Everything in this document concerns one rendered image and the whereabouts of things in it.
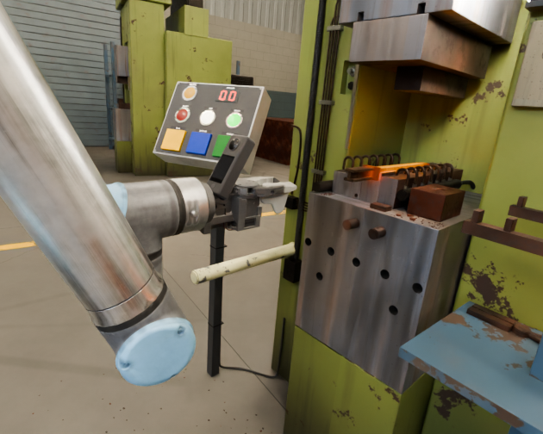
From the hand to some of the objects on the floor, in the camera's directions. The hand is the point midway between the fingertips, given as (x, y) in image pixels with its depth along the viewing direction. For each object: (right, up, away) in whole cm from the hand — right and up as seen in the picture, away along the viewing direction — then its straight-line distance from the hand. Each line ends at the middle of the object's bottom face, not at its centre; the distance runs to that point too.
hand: (283, 181), depth 74 cm
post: (-28, -76, +86) cm, 118 cm away
